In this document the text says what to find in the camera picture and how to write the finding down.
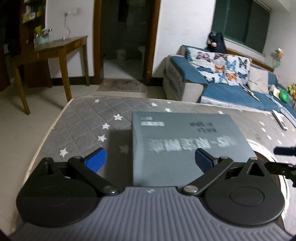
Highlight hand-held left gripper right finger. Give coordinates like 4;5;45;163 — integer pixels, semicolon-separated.
181;148;269;194

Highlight teal filled glass jar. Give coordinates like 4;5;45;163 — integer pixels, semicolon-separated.
39;29;50;45

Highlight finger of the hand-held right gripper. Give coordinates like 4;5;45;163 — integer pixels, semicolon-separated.
264;162;296;188
273;146;296;155

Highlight butterfly print blanket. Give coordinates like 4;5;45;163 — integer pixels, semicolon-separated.
186;47;251;87

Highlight brown wooden door frame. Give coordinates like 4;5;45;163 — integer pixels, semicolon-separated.
92;0;161;87

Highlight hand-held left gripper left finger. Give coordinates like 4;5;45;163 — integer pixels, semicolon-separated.
35;148;120;195

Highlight green framed window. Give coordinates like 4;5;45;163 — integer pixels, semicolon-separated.
211;0;271;55

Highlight blue sofa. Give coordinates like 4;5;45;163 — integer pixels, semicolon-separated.
162;45;296;130

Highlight grey printed cardboard box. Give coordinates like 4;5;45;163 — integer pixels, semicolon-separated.
131;111;257;188

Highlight grey star-patterned desktop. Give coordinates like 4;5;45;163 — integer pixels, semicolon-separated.
25;95;296;232

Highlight colourful pinwheel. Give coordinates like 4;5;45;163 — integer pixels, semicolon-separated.
272;48;284;68

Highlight grey doormat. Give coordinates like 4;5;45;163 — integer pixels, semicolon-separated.
97;79;147;94

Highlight green bowl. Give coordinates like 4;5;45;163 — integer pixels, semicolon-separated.
279;90;290;104

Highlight dark backpack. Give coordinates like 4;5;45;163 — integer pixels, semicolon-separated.
205;32;228;55

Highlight pale flat stick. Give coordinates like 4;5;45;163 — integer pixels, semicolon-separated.
240;84;260;101

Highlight wooden table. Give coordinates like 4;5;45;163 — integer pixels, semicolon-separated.
13;35;90;115

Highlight dark wooden shelf cabinet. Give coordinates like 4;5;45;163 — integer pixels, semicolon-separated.
0;0;53;92

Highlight grey pillow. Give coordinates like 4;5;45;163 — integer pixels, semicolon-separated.
247;66;270;94

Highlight white remote control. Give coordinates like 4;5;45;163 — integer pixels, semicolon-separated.
272;110;289;130

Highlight white charger cable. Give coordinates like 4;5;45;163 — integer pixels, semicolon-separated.
63;14;71;40

